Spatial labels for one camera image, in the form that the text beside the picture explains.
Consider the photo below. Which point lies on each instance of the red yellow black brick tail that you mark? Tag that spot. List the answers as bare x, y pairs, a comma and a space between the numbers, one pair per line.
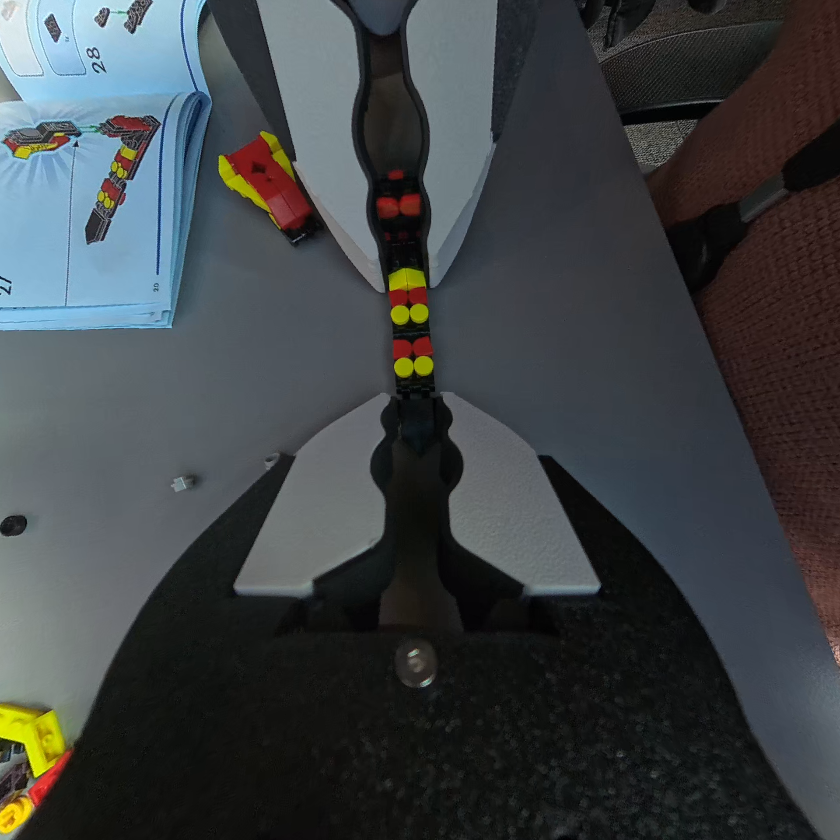
407, 315

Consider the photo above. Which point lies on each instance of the blue instruction booklet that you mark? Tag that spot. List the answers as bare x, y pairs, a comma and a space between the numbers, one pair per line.
98, 249

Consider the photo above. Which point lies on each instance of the grey desk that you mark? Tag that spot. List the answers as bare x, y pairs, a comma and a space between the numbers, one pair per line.
197, 394

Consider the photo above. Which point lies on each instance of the red brick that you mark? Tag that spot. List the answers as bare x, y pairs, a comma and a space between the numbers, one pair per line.
49, 784

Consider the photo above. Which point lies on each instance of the red yellow brick model head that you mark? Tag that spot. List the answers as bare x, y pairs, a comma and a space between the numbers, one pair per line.
266, 177

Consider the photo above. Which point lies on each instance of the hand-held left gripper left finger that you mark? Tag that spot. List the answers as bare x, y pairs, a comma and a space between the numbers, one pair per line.
315, 518

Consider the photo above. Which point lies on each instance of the yellow round brick piece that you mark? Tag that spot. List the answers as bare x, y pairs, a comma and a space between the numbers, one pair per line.
14, 812

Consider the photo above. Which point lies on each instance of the black round stud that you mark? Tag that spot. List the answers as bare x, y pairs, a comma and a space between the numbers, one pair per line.
12, 525

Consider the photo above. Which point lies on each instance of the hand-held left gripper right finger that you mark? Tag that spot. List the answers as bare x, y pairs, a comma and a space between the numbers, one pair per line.
518, 518

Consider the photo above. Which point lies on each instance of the small grey brick piece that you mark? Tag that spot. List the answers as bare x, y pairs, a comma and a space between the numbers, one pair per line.
184, 484

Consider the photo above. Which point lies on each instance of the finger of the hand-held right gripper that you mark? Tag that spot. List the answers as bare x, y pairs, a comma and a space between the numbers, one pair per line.
315, 98
459, 98

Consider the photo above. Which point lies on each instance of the dark brick piece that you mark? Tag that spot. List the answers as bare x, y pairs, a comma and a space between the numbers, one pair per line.
13, 774

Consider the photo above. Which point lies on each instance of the black mesh office chair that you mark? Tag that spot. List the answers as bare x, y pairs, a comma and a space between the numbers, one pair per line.
656, 72

